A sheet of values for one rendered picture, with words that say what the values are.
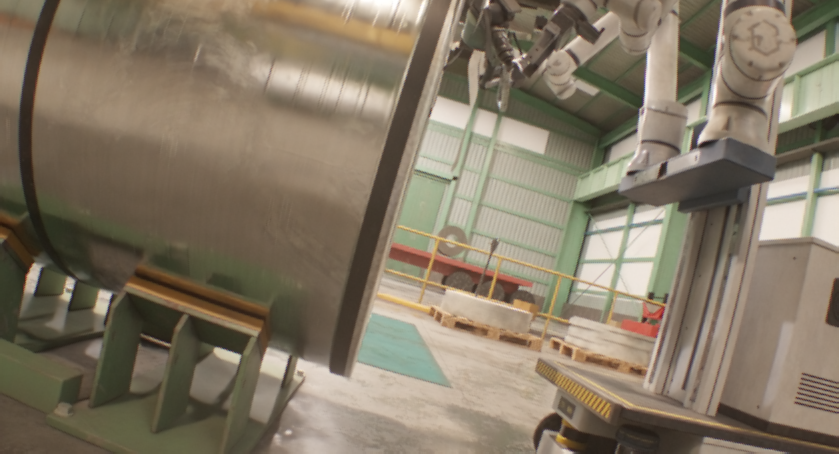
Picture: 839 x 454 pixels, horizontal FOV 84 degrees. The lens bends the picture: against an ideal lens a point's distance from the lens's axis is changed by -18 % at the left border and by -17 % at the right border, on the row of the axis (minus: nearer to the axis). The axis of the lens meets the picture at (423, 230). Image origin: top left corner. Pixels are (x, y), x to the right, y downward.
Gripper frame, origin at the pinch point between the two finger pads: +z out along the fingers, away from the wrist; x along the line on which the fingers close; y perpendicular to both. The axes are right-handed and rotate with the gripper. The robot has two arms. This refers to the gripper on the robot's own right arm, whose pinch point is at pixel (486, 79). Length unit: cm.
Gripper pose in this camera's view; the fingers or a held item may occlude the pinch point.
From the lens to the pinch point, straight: 209.9
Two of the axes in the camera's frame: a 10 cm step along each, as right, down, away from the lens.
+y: 1.4, -4.7, -8.7
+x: 5.2, 7.9, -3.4
